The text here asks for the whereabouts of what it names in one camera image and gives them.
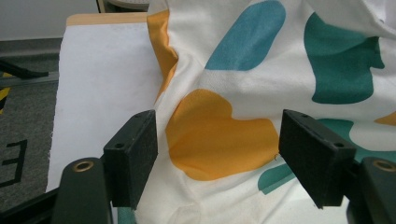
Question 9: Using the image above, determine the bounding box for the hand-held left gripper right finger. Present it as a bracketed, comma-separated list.
[277, 108, 396, 224]

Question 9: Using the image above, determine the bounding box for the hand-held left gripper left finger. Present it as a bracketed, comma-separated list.
[51, 108, 159, 224]

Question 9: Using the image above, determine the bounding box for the wooden table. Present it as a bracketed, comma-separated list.
[65, 12, 149, 27]

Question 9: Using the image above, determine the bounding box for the white cloth with coloured patches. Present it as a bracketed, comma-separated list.
[117, 0, 396, 224]

